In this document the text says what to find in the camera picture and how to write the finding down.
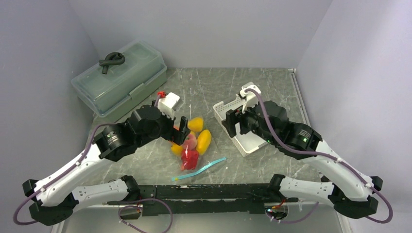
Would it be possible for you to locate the yellow toy lemon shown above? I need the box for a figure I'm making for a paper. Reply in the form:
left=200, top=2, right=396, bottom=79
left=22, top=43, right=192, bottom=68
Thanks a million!
left=171, top=144, right=183, bottom=157
left=188, top=117, right=204, bottom=133

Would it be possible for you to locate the clear zip top bag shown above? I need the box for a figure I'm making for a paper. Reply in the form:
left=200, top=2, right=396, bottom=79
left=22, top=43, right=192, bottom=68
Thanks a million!
left=171, top=117, right=227, bottom=182

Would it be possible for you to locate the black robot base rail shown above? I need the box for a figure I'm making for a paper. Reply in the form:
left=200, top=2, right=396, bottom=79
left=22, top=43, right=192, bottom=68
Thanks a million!
left=108, top=183, right=298, bottom=216

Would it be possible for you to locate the green lidded storage box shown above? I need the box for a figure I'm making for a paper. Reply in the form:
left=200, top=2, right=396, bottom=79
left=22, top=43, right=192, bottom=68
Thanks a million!
left=71, top=41, right=167, bottom=122

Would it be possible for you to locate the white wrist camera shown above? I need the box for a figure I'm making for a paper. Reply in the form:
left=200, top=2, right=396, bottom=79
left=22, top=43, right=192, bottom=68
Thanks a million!
left=157, top=92, right=180, bottom=119
left=239, top=82, right=261, bottom=113

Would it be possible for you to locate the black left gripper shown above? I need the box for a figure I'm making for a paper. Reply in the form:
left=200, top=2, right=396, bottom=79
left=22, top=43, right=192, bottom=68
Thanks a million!
left=137, top=107, right=190, bottom=148

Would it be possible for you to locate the red toy pepper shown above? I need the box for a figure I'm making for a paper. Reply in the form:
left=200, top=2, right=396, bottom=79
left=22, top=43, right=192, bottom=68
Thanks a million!
left=181, top=150, right=199, bottom=170

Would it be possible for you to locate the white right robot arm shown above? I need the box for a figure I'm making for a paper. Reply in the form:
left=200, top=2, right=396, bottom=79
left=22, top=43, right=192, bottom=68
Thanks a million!
left=220, top=101, right=383, bottom=219

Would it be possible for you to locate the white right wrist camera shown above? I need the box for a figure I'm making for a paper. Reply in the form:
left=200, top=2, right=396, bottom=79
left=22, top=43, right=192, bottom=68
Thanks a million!
left=239, top=82, right=261, bottom=113

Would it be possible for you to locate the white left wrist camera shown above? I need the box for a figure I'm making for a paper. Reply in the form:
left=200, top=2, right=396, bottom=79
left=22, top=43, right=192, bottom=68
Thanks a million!
left=157, top=92, right=180, bottom=119

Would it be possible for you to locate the aluminium frame rail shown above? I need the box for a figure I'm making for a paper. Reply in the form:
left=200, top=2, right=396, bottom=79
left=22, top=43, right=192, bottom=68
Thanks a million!
left=288, top=68, right=342, bottom=204

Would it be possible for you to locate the pink toy peach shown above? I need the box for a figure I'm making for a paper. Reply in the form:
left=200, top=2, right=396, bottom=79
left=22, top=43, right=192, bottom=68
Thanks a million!
left=182, top=133, right=197, bottom=150

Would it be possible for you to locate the white perforated plastic basket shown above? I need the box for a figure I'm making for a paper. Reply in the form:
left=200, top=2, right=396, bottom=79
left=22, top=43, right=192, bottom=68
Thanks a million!
left=213, top=95, right=269, bottom=158

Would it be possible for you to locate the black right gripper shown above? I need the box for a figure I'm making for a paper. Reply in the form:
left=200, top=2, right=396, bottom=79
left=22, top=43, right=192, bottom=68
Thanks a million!
left=222, top=97, right=278, bottom=145

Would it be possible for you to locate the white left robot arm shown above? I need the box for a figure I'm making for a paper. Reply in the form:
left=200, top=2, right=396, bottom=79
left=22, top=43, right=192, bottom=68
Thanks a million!
left=23, top=105, right=190, bottom=226

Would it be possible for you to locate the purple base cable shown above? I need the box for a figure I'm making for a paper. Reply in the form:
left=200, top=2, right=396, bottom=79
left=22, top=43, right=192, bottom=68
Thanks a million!
left=103, top=197, right=175, bottom=233

